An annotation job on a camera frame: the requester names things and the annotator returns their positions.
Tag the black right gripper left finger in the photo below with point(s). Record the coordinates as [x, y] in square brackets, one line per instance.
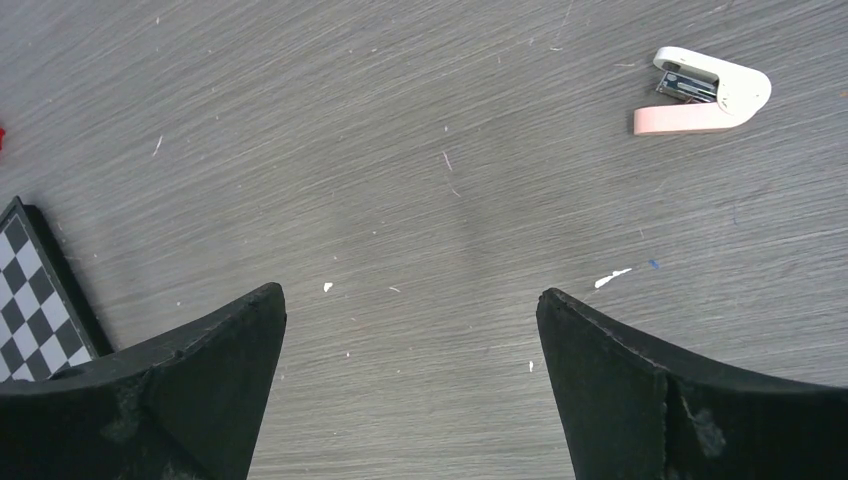
[186, 404]

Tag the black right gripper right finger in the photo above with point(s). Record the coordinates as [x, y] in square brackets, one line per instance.
[634, 406]

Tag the black white checkerboard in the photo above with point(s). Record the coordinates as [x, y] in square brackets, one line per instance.
[47, 322]

